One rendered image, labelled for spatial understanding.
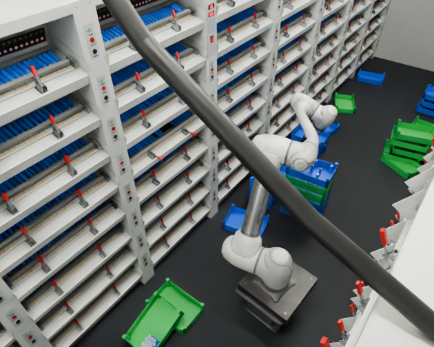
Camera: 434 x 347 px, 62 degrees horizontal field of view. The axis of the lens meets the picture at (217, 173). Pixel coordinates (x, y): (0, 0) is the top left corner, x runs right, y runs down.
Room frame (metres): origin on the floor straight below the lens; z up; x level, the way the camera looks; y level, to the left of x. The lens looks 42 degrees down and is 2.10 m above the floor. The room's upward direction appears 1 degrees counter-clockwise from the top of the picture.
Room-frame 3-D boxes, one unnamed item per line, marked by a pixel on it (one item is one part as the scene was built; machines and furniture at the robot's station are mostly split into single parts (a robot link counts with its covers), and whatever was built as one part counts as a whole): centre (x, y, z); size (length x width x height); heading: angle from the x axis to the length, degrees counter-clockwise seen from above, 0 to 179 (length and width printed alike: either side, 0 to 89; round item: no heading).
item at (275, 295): (1.13, -0.33, 0.29); 0.22 x 0.18 x 0.06; 133
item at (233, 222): (1.75, -0.21, 0.04); 0.30 x 0.20 x 0.08; 66
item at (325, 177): (1.89, -0.66, 0.44); 0.30 x 0.20 x 0.08; 59
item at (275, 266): (1.11, -0.31, 0.43); 0.18 x 0.16 x 0.22; 64
